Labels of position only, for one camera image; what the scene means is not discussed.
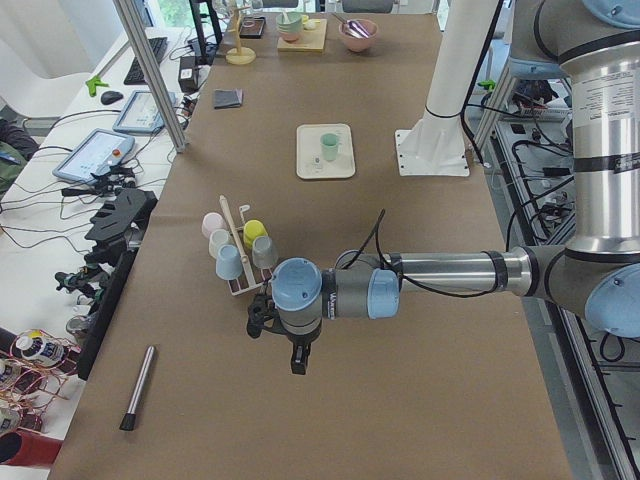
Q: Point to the white wire cup rack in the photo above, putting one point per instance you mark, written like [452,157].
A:
[252,277]

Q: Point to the white garlic bulb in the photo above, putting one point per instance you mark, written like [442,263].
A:
[311,23]

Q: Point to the green stacked bowls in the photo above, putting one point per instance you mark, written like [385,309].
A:
[289,26]

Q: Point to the light blue cup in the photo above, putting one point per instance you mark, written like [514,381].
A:
[228,262]

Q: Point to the blue teach pendant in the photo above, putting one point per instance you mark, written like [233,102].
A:
[96,155]
[139,116]

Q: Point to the cream rabbit tray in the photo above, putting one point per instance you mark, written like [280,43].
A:
[309,163]

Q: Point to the pink cup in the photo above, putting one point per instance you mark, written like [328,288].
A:
[211,222]

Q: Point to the yellow cup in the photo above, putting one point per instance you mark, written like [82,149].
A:
[253,229]

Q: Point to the grey folded cloth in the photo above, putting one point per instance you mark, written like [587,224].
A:
[228,98]

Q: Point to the wooden rack handle rod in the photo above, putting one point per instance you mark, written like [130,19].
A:
[233,229]

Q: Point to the wooden cutting board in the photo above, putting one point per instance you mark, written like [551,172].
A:
[310,40]

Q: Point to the black computer mouse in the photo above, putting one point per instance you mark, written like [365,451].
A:
[110,97]

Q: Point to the pink ice bowl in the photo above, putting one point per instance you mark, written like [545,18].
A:
[359,44]

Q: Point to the copper wire basket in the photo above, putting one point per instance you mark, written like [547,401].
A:
[35,366]

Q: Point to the silver metal pen tube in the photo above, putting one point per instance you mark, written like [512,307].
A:
[128,421]

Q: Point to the grey cup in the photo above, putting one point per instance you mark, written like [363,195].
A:
[264,252]

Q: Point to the green cup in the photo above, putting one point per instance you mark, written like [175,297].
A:
[329,143]

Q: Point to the cream white cup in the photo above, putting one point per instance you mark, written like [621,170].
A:
[217,239]

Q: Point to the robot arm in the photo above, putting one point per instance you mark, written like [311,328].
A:
[595,44]

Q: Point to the metal ice scoop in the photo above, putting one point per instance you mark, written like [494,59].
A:
[353,27]

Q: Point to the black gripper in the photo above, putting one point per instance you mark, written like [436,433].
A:
[299,341]

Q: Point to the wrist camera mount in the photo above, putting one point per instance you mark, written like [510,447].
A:
[263,316]

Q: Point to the wooden cup tree stand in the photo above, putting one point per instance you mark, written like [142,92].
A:
[237,55]

